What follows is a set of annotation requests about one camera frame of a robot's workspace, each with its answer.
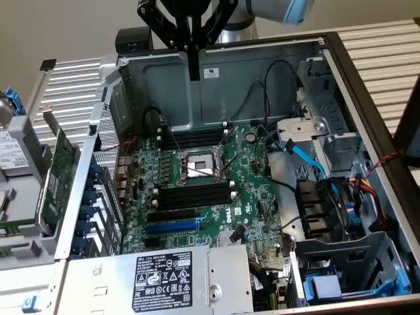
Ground silver metal bracket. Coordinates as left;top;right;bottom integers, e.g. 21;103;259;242
276;117;329;142

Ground yellow red power wires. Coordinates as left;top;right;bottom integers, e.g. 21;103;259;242
346;173;398;234

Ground short black expansion slot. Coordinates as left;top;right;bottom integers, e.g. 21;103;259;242
143;236;165;249

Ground hard disk drive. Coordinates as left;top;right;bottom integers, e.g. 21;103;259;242
0;98;31;180

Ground black yellow wire bundle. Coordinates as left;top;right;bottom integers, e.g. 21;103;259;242
247;259;275;312

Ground blue disk caddy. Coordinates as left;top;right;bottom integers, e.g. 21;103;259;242
302;266;413;305
0;85;27;116

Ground long black expansion slot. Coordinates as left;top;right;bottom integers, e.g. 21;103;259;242
146;208;198;223

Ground white case label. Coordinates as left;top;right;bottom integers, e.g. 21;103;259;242
202;66;221;80

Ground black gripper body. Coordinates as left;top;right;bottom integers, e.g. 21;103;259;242
154;0;230;18

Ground black table end cap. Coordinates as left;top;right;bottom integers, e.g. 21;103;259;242
39;58;58;72

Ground silver disk bay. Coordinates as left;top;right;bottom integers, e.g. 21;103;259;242
297;56;370;171

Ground red black twisted wire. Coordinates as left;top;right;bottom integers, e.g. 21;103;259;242
363;150;407;182
98;136;138;153

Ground black wire plug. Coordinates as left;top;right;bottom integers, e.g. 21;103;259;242
230;225;246;244

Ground silver chipset heatsink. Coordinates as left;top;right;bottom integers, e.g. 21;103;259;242
217;229;246;247

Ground blue expansion slot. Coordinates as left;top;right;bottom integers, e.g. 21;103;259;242
145;219;201;235

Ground metal locking lever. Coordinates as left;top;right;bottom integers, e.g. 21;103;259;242
217;125;239;148
220;152;244;174

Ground long black looped wire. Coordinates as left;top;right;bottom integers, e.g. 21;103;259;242
263;60;299;129

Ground open PC case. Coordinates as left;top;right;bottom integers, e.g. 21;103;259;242
0;31;420;315

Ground blue plastic latch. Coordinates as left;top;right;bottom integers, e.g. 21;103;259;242
21;295;38;315

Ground black box device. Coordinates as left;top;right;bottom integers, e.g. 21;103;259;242
114;27;155;55

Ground thin black wire loop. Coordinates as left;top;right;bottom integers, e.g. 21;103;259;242
142;105;167;133

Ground silver power supply unit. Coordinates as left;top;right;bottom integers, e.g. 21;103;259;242
57;244;255;315

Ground green graphics card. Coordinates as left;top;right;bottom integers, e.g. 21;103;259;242
34;104;79;236

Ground green motherboard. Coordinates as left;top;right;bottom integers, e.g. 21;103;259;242
119;121;288;265

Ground dark flat panel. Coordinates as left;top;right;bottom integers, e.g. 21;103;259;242
392;73;420;188

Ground metal CPU socket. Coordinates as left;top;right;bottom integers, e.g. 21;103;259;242
176;143;229;188

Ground blue SATA wire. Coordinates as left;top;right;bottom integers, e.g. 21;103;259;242
282;137;341;198

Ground grey disk bay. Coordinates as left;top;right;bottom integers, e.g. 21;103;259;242
293;230;413;308

